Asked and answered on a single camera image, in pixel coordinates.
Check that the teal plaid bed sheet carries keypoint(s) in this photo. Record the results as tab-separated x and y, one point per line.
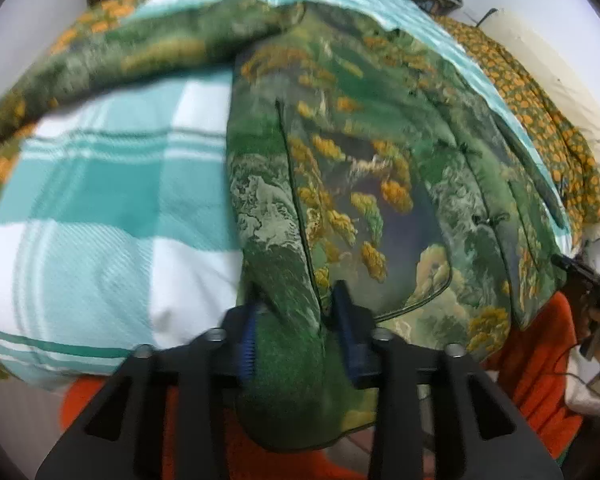
105	200

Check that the orange red cloth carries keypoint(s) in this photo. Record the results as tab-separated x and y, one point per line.
530	365

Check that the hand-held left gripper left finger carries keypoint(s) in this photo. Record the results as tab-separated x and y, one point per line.
247	342

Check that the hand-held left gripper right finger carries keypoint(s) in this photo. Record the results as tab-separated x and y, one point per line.
354	342

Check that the orange floral green blanket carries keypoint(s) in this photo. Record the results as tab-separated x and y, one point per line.
580	90

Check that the green landscape print garment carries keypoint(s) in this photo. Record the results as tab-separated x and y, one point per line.
370	200

